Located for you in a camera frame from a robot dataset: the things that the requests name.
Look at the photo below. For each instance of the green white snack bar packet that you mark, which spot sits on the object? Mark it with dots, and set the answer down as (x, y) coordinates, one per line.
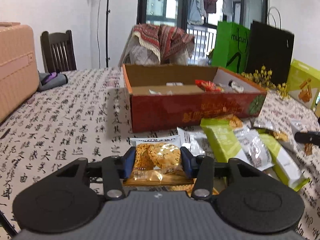
(222, 140)

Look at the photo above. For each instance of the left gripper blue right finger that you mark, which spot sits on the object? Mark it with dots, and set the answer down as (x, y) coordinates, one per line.
(189, 163)

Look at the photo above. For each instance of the hanging light blue garment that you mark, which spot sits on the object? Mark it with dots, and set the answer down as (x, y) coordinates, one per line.
(196, 12)

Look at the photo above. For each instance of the orange cardboard pumpkin box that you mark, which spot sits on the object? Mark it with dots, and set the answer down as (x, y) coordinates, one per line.
(165, 96)

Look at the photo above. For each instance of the pale green snack packet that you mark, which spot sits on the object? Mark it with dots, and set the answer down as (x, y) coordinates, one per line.
(284, 166)

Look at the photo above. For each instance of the red patterned blanket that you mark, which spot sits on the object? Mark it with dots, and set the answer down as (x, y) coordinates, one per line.
(162, 40)

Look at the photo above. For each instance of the green paper shopping bag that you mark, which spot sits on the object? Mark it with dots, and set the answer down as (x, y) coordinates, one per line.
(231, 46)

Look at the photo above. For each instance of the white grey snack packet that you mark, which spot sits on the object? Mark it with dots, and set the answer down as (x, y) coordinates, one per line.
(254, 148)

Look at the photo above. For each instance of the pink small suitcase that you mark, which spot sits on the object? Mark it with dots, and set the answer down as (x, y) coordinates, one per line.
(19, 73)

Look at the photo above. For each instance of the grey quilted chair cover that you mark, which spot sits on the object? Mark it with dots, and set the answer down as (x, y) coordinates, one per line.
(150, 55)

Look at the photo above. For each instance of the yellow-green snack carton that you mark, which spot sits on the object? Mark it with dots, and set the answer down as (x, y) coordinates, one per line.
(303, 84)

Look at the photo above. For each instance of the large red chips bag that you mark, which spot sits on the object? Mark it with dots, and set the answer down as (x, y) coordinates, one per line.
(209, 86)

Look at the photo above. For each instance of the black paper shopping bag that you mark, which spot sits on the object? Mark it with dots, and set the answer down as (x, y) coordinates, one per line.
(272, 48)

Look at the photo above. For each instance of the studio lamp on stand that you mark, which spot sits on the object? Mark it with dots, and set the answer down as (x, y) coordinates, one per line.
(107, 58)

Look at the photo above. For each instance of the yellow dried flower branch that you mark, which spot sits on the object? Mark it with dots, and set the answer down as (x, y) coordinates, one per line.
(263, 79)

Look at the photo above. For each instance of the grey purple folded cloth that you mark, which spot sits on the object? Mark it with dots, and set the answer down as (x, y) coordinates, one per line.
(51, 80)

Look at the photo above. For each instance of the dark wooden chair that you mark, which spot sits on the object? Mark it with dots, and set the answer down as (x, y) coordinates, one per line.
(58, 52)

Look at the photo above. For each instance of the calligraphy print tablecloth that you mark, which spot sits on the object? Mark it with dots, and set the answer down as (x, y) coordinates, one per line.
(90, 117)

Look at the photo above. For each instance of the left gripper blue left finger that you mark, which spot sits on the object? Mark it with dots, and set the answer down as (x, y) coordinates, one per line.
(128, 161)

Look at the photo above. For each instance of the gold oat crisp packet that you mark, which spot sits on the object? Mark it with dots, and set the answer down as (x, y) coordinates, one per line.
(158, 162)

